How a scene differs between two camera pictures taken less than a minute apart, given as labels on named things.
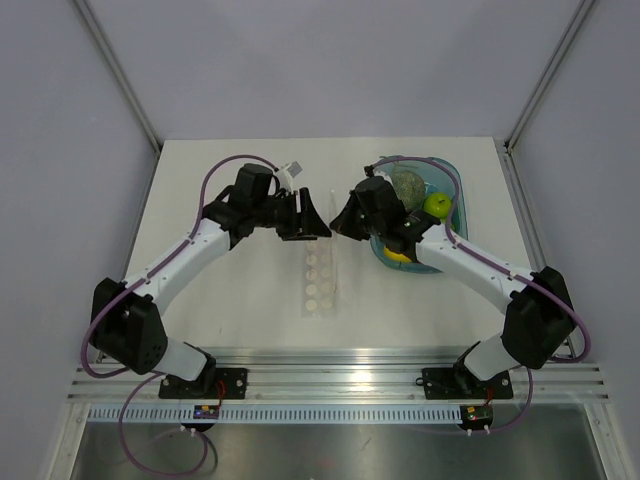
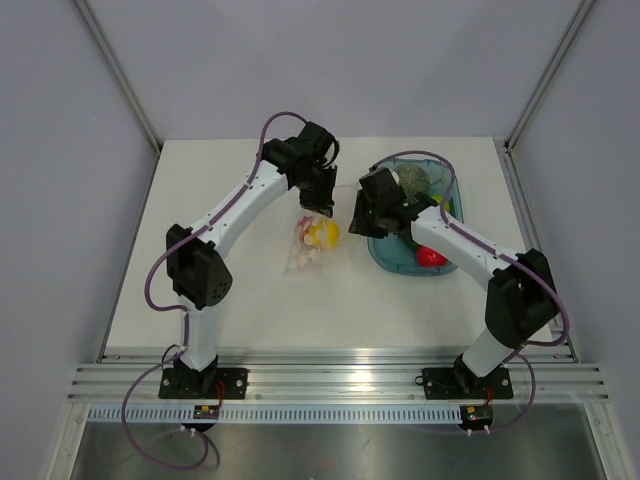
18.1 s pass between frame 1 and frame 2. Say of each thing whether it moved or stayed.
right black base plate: stayed
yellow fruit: moved
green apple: stayed
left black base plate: stayed
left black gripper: moved
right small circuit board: stayed
